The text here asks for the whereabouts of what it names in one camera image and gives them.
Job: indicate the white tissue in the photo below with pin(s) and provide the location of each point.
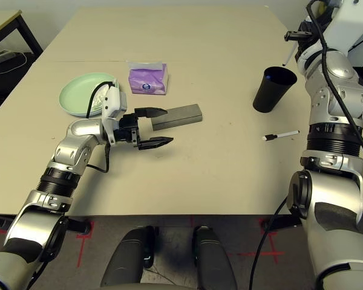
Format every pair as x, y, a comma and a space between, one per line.
100, 96

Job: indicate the grey robot leg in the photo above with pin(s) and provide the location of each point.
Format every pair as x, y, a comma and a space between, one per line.
124, 256
214, 259

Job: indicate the grey glasses case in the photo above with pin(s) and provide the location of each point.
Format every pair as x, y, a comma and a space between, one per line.
181, 116

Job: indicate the grey right robot leg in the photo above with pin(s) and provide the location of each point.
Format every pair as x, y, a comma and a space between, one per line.
214, 259

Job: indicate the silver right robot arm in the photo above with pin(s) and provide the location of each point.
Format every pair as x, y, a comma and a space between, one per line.
329, 90

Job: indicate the beige table black frame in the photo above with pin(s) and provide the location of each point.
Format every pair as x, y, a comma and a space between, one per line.
0, 24

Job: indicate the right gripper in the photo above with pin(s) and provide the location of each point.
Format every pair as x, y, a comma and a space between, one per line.
307, 34

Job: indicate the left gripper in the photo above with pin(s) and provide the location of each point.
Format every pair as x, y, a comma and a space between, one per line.
127, 130

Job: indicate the white power strip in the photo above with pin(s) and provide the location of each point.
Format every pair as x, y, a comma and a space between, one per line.
3, 56

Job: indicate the black plastic cup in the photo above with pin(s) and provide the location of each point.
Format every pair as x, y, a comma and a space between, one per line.
269, 96

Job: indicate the purple tissue pack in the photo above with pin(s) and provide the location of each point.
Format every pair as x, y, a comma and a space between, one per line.
145, 78

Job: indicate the black cap whiteboard marker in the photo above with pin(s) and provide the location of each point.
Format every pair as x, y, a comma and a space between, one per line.
284, 134

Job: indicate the grey left robot leg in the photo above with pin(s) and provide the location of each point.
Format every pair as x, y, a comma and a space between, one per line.
124, 256

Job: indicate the pale green plate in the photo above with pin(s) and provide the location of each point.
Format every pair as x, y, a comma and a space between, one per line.
78, 90

